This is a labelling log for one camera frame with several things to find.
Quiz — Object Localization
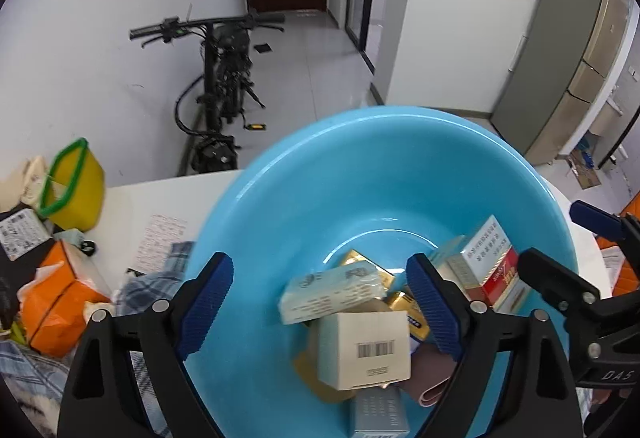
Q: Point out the black bicycle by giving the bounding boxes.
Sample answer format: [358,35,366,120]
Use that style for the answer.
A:
[129,11,286,176]

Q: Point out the blue plastic basin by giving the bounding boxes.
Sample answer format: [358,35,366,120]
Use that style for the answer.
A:
[182,106,581,438]

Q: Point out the white box with barcode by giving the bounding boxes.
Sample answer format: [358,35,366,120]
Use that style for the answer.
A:
[317,311,413,391]

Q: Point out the blue plaid cloth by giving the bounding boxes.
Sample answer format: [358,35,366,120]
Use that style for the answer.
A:
[0,241,197,438]

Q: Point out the brown flat pouch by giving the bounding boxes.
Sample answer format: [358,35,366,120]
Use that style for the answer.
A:
[400,343,463,408]

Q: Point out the gold box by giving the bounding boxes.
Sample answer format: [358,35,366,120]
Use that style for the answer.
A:
[387,291,431,344]
[340,249,396,289]

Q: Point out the red and white cigarette box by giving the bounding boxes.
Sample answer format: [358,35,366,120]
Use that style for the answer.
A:
[447,214,531,314]

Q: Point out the cardboard box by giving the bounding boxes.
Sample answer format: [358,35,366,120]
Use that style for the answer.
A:
[567,145,603,191]

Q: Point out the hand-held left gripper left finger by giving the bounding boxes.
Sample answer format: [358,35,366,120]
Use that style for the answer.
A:
[56,252,235,438]

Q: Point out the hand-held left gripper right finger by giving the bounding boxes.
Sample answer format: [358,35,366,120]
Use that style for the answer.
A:
[406,253,586,438]

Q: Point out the cream crumpled bag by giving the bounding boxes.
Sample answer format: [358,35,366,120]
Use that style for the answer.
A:
[20,157,53,206]

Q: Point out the yellow bucket with green rim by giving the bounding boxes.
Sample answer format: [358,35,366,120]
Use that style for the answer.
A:
[39,138,106,233]

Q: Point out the pale wet wipes packet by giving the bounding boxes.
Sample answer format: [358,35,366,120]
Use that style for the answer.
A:
[278,263,388,325]

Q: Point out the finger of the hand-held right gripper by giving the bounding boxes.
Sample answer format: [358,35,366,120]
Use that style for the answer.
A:
[570,199,640,246]
[517,248,601,319]

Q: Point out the orange tissue box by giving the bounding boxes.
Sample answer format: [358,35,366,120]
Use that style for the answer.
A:
[19,238,113,359]

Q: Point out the cream small box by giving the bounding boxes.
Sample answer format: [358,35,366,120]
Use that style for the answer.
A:
[427,235,468,279]

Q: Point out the gold refrigerator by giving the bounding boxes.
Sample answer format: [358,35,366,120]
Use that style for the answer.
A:
[490,0,632,166]

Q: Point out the silver box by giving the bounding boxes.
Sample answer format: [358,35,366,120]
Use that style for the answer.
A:
[347,388,412,438]

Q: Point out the printed paper receipt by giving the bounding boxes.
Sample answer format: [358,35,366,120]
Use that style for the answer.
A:
[134,213,188,275]

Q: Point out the white labelled box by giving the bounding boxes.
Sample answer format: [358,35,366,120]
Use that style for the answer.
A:
[0,208,53,261]

